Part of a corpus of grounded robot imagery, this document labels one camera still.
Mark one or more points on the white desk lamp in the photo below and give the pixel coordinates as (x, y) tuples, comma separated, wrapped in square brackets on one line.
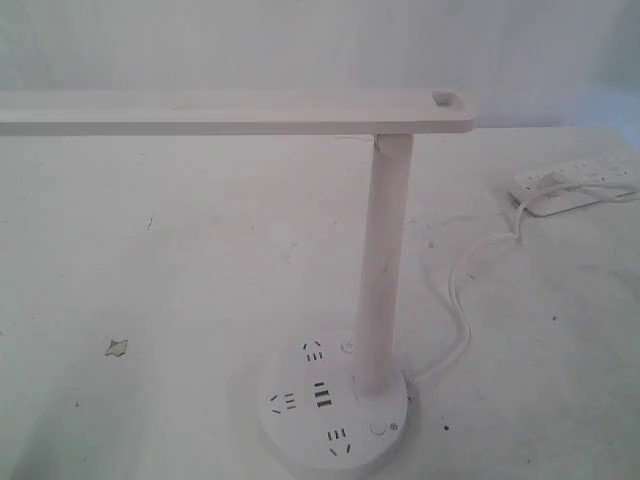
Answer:
[(331, 405)]

